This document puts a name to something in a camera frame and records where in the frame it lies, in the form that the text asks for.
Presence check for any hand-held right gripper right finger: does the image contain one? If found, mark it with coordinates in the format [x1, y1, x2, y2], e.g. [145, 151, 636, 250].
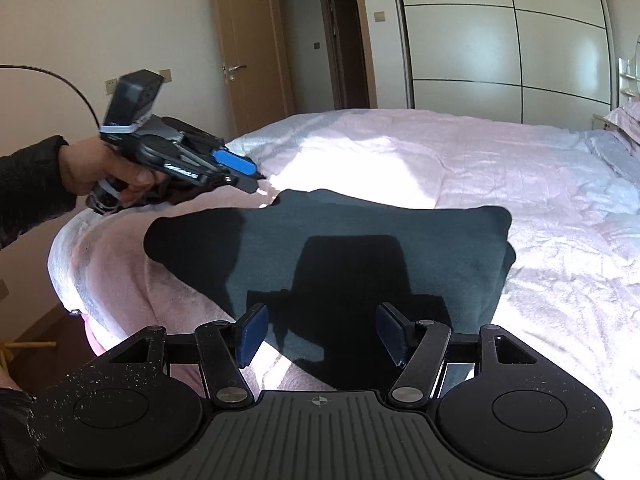
[374, 301, 543, 406]

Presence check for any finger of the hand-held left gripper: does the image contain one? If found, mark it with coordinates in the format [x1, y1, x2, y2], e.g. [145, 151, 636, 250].
[211, 148, 259, 177]
[200, 169, 268, 196]

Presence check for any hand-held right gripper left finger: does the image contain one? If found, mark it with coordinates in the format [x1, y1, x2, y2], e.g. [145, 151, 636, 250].
[95, 302, 271, 407]

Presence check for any black zip jacket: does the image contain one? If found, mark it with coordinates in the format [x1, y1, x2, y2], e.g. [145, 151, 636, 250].
[143, 188, 517, 392]

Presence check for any person's left forearm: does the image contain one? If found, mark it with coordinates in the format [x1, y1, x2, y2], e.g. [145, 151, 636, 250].
[0, 135, 79, 252]

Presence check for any person's left hand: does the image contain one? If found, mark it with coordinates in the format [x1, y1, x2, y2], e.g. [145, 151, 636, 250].
[59, 134, 167, 207]

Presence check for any wooden door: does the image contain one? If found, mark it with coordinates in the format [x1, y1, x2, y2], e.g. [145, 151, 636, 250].
[209, 0, 297, 137]

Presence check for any bed with pink sheet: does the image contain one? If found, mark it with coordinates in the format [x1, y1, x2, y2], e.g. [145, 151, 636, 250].
[47, 107, 640, 443]

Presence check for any person's black jacket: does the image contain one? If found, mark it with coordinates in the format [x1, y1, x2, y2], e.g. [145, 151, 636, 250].
[0, 385, 47, 480]

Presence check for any white wardrobe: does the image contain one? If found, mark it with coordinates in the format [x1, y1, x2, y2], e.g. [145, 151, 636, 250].
[389, 0, 617, 127]

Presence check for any pink pillow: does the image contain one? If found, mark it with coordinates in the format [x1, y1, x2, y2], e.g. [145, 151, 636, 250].
[602, 101, 640, 147]

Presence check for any black cable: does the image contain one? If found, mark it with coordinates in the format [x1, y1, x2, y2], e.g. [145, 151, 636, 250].
[0, 64, 102, 128]

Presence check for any yellow wooden frame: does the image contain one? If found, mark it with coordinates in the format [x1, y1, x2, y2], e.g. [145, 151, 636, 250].
[0, 340, 59, 377]

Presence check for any white wall shelf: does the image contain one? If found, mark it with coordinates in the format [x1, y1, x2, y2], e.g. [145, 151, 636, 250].
[616, 57, 640, 97]

